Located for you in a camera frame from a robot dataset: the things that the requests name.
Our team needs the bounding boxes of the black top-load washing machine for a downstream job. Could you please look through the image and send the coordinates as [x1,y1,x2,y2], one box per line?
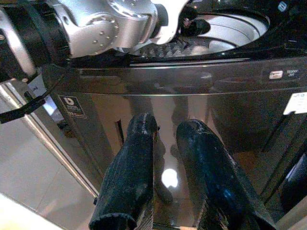
[40,0,307,230]

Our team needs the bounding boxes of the silver metal door frame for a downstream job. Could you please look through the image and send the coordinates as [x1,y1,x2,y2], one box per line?
[0,82,99,198]

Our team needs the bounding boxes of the silver washer drum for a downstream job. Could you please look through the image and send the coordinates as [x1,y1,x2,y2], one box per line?
[134,11,270,58]

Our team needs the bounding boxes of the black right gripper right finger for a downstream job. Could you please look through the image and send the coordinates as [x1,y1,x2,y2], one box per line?
[176,119,276,230]

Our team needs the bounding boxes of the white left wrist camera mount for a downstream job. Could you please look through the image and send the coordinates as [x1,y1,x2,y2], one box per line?
[148,0,191,46]

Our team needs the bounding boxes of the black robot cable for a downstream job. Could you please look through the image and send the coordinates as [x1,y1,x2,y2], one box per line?
[0,92,47,125]

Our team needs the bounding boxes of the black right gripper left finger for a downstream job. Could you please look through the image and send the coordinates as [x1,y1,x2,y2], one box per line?
[88,112,160,230]

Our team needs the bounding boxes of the square logo sticker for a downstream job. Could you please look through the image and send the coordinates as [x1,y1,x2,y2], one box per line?
[58,94,87,120]

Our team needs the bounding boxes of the small silver washer badge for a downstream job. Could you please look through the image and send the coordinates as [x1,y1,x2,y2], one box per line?
[268,70,284,80]

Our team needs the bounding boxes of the white paper label sticker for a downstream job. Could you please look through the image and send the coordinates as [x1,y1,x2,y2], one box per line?
[283,92,307,116]

